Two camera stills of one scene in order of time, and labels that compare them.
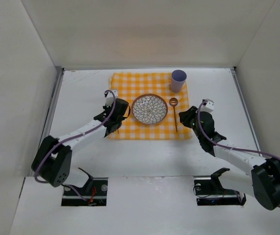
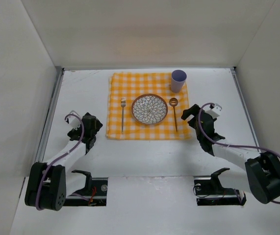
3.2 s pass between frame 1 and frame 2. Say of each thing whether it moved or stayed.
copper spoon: stayed
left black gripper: moved
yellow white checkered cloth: stayed
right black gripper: stayed
